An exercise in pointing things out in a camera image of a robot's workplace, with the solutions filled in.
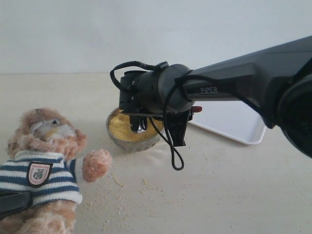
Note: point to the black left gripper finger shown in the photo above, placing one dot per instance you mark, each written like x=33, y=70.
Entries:
x=14, y=202

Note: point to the pink teddy bear striped shirt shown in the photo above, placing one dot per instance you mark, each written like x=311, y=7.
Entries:
x=43, y=160

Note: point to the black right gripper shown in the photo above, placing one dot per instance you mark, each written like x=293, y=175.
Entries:
x=176, y=124

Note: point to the white rectangular plastic tray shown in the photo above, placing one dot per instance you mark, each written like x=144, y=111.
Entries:
x=231, y=119

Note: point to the steel bowl of millet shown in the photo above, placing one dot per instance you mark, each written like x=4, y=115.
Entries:
x=120, y=132

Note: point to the dark red wooden spoon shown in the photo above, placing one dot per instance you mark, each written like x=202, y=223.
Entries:
x=196, y=109

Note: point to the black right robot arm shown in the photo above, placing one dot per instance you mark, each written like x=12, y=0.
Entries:
x=275, y=82

